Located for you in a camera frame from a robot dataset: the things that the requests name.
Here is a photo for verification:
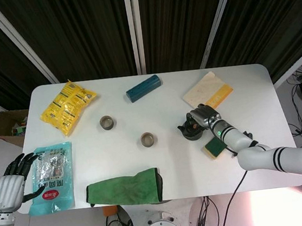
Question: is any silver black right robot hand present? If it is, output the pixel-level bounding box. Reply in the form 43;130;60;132
183;101;223;131

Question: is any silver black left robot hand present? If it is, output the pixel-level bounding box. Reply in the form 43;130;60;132
0;151;49;213

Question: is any black teapot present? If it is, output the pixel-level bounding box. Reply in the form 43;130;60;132
175;111;206;143

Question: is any cream and yellow booklet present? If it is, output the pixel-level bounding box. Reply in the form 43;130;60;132
181;68;236;113

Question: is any green and yellow sponge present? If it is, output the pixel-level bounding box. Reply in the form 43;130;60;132
203;136;231;161

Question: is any dark ceramic teacup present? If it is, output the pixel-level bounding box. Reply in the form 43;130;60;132
99;114;117;132
139;131;157;149

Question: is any teal long plastic case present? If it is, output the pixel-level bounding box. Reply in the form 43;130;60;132
124;73;164;105

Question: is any cardboard box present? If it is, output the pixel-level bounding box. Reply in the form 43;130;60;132
0;107;33;151

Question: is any yellow snack bag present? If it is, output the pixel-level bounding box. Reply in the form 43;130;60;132
36;75;102;140

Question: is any orange object under table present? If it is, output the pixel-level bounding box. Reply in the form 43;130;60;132
102;205;117;217

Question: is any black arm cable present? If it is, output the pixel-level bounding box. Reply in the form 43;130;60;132
214;170;255;226

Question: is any white partition frame post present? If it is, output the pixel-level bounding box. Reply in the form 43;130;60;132
124;0;147;76
192;0;247;69
0;0;60;91
269;49;302;89

